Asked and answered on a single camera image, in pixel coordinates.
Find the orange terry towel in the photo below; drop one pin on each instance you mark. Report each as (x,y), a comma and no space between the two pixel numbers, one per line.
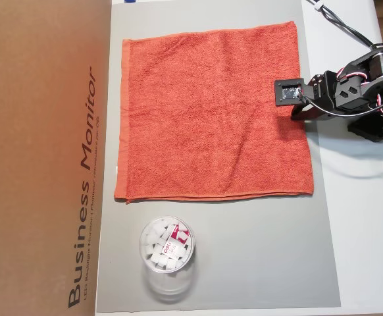
(211,115)

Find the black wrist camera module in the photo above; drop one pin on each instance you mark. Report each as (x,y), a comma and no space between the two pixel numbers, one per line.
(288,92)

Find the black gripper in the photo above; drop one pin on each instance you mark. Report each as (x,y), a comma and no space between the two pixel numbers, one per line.
(305,114)

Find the brown cardboard monitor box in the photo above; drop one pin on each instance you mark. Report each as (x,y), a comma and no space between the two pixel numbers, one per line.
(30,164)

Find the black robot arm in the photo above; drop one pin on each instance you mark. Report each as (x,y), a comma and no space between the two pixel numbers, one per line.
(379,66)

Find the clear jar with white cubes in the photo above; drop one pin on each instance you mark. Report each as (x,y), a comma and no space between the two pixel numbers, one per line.
(165,250)

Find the grey desk mat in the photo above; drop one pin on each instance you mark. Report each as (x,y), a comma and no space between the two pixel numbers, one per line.
(244,247)

